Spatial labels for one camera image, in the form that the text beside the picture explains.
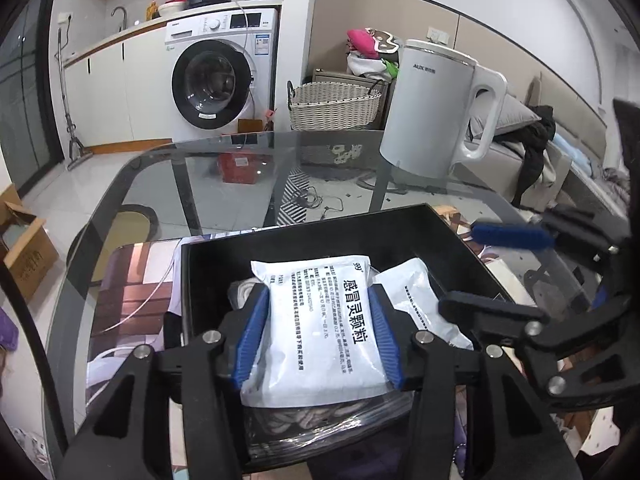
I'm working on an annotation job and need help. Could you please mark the silver medicine sachet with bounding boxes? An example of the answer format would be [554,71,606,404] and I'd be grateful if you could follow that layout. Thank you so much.
[373,258,473,350]
[241,255,392,408]

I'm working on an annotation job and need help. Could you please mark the white copper-tipped cords bag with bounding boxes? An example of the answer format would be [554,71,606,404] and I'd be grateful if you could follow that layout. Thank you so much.
[245,391,413,465]

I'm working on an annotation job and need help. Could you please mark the black open cardboard box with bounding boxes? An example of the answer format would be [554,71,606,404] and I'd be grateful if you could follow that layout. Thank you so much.
[181,205,508,471]

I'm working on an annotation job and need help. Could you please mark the grey sofa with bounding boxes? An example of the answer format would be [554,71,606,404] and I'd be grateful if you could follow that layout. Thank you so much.
[459,109,632,221]

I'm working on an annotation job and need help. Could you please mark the black clothes on sofa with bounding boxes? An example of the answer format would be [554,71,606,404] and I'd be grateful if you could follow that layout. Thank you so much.
[510,105,555,207]

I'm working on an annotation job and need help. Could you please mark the anime print desk mat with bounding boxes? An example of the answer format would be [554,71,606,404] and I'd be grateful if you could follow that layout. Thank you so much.
[84,209,622,480]

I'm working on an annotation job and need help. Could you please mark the grey cushion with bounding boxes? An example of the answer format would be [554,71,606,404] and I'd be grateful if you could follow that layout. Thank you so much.
[468,92,541,140]

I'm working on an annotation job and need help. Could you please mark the white electric kettle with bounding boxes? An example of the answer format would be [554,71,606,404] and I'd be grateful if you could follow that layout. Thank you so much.
[380,39,508,179]

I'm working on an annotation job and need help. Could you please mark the round floor mat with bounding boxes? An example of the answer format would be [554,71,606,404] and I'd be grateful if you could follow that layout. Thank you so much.
[96,204,160,271]

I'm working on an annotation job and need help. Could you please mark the red box under table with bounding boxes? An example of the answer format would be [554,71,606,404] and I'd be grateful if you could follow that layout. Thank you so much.
[217,153,262,184]

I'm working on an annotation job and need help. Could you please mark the white wicker basket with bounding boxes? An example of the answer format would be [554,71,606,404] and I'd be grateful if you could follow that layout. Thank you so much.
[286,81,382,131]

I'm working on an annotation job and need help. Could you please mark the pile of colourful clothes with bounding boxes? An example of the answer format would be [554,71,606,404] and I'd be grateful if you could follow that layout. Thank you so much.
[346,27,404,81]

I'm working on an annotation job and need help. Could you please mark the brown cardboard box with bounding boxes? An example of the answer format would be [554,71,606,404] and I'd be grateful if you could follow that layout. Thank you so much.
[1,183,58,302]

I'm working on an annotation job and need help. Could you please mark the mop with stand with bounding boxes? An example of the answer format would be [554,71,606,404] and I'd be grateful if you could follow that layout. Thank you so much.
[54,27,96,172]

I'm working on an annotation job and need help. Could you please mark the white front-load washing machine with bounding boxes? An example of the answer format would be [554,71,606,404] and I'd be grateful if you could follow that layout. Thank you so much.
[165,6,279,144]

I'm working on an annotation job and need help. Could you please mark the white kitchen base cabinets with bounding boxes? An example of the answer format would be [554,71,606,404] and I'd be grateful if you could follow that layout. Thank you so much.
[64,27,175,148]

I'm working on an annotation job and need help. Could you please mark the black framed glass door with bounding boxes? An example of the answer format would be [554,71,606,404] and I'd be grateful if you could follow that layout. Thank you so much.
[1,0,64,196]

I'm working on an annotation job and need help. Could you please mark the yellow bottle on counter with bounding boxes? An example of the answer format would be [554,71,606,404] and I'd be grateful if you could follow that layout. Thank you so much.
[145,0,160,22]

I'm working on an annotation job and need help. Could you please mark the kitchen faucet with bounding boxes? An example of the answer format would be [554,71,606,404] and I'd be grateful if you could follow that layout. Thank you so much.
[111,6,128,32]

